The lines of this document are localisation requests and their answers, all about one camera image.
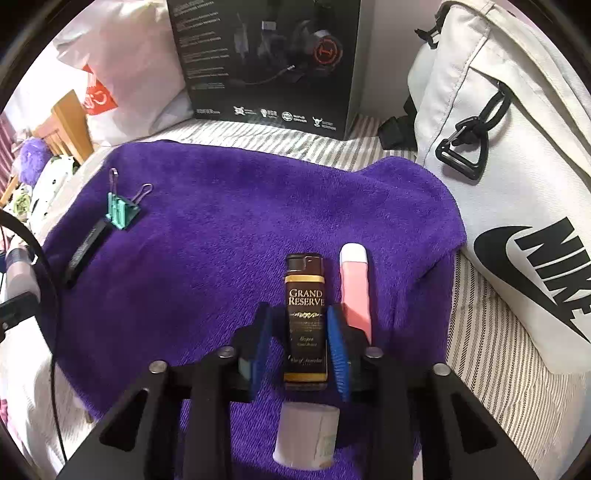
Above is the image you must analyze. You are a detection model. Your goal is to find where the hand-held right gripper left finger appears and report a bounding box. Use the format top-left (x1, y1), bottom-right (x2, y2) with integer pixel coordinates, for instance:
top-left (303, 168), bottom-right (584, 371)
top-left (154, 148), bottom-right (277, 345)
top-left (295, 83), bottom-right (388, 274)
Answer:
top-left (58, 302), bottom-right (273, 480)

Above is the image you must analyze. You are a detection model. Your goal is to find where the black headphone box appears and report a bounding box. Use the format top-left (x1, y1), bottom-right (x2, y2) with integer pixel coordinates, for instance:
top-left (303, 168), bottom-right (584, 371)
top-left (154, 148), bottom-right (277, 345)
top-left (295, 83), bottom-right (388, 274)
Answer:
top-left (166, 0), bottom-right (362, 141)

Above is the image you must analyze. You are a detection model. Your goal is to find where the grey waist bag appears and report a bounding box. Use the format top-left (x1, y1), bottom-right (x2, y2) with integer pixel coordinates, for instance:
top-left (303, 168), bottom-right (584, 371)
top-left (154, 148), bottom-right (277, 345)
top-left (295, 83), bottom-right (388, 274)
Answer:
top-left (379, 0), bottom-right (591, 374)

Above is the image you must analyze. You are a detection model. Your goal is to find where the green binder clip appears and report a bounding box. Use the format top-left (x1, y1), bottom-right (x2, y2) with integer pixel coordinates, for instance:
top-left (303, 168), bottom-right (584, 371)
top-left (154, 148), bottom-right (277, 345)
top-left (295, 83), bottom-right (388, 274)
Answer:
top-left (105, 168), bottom-right (154, 230)

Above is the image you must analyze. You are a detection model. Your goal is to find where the white floral cloth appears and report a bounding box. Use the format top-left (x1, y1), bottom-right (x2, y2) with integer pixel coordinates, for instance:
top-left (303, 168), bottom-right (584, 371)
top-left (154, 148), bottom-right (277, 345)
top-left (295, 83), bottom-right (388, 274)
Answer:
top-left (28, 154), bottom-right (77, 232)

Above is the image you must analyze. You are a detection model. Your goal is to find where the black and gold lighter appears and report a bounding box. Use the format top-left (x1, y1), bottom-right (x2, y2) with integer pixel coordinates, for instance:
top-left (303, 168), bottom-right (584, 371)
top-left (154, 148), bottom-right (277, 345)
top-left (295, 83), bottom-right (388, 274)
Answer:
top-left (283, 254), bottom-right (331, 391)

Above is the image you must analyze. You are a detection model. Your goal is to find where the purple towel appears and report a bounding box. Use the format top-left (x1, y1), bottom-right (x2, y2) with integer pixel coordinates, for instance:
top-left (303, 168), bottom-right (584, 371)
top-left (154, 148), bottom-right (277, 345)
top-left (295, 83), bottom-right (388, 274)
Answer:
top-left (39, 141), bottom-right (467, 480)

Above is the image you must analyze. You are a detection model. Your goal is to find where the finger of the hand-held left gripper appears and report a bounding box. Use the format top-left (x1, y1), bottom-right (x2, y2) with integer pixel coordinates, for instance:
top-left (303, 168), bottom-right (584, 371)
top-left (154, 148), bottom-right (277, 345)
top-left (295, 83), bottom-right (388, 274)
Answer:
top-left (0, 293), bottom-right (41, 340)

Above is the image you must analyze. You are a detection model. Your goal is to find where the white plastic shopping bag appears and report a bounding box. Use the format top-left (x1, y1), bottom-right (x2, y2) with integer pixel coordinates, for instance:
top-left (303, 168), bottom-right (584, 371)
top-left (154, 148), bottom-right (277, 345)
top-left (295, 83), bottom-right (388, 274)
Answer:
top-left (9, 0), bottom-right (195, 147)

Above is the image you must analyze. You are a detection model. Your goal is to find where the purple plush toy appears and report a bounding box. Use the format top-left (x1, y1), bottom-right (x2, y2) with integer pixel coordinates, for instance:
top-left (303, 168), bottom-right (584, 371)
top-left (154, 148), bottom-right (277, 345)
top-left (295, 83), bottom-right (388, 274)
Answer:
top-left (16, 138), bottom-right (54, 185)

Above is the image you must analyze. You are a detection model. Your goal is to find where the black rectangular stick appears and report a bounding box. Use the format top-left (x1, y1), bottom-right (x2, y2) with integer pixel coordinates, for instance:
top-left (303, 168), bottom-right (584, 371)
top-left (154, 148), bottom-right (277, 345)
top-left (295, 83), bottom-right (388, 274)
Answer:
top-left (65, 219), bottom-right (112, 289)

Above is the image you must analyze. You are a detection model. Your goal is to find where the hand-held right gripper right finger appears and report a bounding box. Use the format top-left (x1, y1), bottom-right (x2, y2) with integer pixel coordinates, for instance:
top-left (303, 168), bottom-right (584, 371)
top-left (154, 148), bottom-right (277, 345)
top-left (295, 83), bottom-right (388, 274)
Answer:
top-left (325, 305), bottom-right (539, 480)

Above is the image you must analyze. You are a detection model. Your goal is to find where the white tape roll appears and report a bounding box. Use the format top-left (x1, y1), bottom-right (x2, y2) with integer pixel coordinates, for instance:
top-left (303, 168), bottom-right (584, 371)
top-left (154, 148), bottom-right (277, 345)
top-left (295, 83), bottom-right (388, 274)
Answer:
top-left (272, 402), bottom-right (340, 470)

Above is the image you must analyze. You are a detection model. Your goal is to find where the pink highlighter pen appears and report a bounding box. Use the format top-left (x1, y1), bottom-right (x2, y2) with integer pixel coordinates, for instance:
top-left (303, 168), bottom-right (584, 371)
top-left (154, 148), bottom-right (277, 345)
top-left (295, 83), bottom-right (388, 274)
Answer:
top-left (339, 244), bottom-right (374, 347)

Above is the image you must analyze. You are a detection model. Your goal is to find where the wooden chair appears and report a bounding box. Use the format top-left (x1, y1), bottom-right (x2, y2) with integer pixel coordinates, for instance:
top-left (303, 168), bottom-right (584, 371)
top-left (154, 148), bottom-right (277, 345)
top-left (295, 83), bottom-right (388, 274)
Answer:
top-left (0, 90), bottom-right (95, 204)

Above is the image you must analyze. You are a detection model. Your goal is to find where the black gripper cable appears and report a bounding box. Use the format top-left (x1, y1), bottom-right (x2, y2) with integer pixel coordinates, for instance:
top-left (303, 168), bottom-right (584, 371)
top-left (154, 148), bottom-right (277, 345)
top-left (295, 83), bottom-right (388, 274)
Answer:
top-left (0, 210), bottom-right (69, 463)

